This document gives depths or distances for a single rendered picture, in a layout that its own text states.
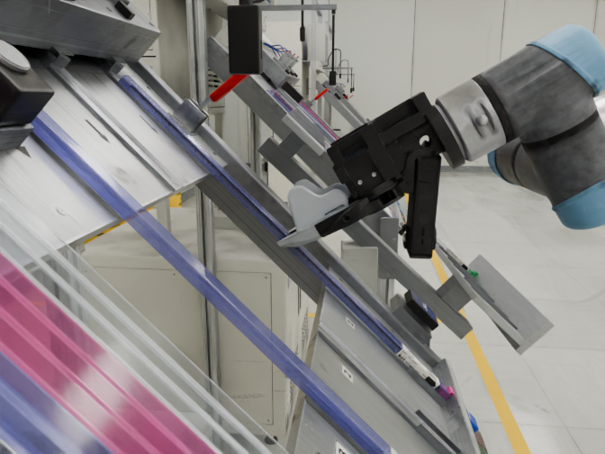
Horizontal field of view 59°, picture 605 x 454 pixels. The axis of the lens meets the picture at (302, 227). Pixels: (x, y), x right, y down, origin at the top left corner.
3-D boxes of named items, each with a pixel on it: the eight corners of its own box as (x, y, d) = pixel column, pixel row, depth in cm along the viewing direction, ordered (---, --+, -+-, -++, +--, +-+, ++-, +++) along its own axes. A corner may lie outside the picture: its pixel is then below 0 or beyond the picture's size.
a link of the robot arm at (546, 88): (632, 95, 49) (594, 11, 47) (519, 156, 51) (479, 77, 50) (593, 92, 57) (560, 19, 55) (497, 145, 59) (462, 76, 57)
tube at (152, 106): (442, 395, 63) (449, 389, 62) (444, 402, 61) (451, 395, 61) (122, 83, 58) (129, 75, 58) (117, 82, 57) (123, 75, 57)
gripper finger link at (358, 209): (313, 217, 58) (383, 177, 57) (321, 231, 59) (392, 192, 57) (312, 226, 54) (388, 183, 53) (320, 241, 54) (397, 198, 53)
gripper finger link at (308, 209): (256, 207, 58) (329, 164, 57) (284, 253, 59) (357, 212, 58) (252, 213, 55) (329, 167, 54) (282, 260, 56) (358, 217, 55)
